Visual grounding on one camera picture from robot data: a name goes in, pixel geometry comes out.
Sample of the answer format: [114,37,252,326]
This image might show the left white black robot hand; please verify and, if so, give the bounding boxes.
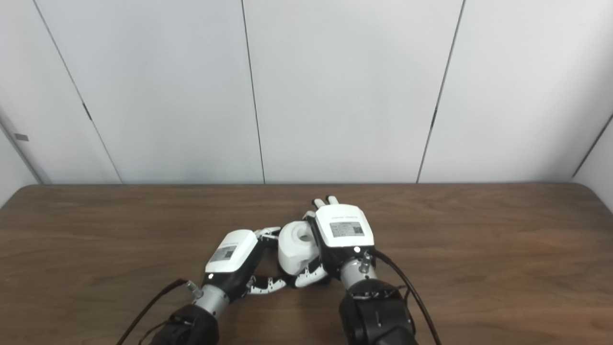
[202,227,288,302]

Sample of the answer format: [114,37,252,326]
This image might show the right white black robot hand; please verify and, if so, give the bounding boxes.
[293,195,376,288]

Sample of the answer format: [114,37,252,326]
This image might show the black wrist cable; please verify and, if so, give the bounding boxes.
[115,279,190,345]
[373,249,442,345]

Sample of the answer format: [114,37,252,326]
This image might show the round white piece with holes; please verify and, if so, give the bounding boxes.
[278,219,322,276]

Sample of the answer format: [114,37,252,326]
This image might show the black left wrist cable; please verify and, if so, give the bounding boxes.
[115,279,190,345]

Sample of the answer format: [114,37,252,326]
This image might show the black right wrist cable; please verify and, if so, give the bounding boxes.
[373,249,442,345]

